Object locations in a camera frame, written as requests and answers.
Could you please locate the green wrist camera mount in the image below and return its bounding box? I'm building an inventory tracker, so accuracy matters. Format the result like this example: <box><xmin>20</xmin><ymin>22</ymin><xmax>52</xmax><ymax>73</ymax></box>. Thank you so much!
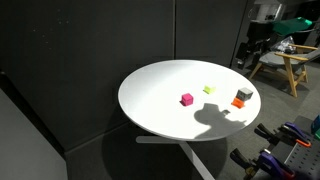
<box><xmin>271</xmin><ymin>16</ymin><xmax>315</xmax><ymax>37</ymax></box>

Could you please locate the wooden armchair grey cushion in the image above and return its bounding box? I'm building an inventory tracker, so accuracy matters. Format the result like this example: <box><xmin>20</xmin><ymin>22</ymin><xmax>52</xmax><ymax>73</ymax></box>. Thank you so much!
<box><xmin>248</xmin><ymin>43</ymin><xmax>320</xmax><ymax>98</ymax></box>

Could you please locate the clear plastic bag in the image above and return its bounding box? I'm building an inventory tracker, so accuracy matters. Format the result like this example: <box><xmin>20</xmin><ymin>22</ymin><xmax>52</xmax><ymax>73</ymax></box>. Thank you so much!
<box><xmin>274</xmin><ymin>35</ymin><xmax>298</xmax><ymax>54</ymax></box>

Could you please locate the orange toy block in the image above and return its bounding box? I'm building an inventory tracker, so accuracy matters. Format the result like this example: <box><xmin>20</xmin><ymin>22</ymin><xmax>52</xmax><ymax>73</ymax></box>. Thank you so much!
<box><xmin>231</xmin><ymin>97</ymin><xmax>246</xmax><ymax>109</ymax></box>

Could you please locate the lime green toy block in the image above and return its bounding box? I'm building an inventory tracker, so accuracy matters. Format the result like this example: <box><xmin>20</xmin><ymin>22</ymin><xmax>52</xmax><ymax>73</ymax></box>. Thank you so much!
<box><xmin>203</xmin><ymin>84</ymin><xmax>216</xmax><ymax>95</ymax></box>

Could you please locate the blue box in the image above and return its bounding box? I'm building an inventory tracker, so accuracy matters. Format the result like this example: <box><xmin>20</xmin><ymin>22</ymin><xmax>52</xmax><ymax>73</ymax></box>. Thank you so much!
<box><xmin>310</xmin><ymin>114</ymin><xmax>320</xmax><ymax>134</ymax></box>

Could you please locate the pink toy block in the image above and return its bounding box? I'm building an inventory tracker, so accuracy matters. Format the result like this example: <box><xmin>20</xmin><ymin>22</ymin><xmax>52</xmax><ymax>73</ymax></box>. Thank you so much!
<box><xmin>180</xmin><ymin>92</ymin><xmax>195</xmax><ymax>107</ymax></box>

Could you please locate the white table base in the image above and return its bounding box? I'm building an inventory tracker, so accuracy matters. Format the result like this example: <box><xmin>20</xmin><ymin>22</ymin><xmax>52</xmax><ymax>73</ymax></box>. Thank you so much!
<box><xmin>135</xmin><ymin>135</ymin><xmax>216</xmax><ymax>180</ymax></box>

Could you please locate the purple black clamp red tip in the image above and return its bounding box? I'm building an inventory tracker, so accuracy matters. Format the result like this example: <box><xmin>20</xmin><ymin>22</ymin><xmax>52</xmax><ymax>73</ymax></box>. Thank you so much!
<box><xmin>229</xmin><ymin>148</ymin><xmax>298</xmax><ymax>180</ymax></box>

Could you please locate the black perforated board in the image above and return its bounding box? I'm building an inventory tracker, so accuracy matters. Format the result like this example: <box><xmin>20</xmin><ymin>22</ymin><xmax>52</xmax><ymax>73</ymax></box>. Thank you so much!
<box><xmin>271</xmin><ymin>114</ymin><xmax>320</xmax><ymax>180</ymax></box>

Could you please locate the grey toy block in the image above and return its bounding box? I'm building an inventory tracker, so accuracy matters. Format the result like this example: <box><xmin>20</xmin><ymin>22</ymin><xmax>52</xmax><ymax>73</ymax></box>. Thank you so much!
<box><xmin>236</xmin><ymin>87</ymin><xmax>254</xmax><ymax>101</ymax></box>

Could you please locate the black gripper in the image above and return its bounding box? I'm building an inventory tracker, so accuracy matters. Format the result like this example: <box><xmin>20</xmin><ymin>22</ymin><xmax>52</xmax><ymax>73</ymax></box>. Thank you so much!
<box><xmin>235</xmin><ymin>20</ymin><xmax>274</xmax><ymax>68</ymax></box>

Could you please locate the purple black clamp orange tip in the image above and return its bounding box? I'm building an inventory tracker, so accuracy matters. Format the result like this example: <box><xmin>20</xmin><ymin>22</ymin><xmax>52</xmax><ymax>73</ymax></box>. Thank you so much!
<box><xmin>254</xmin><ymin>121</ymin><xmax>312</xmax><ymax>148</ymax></box>

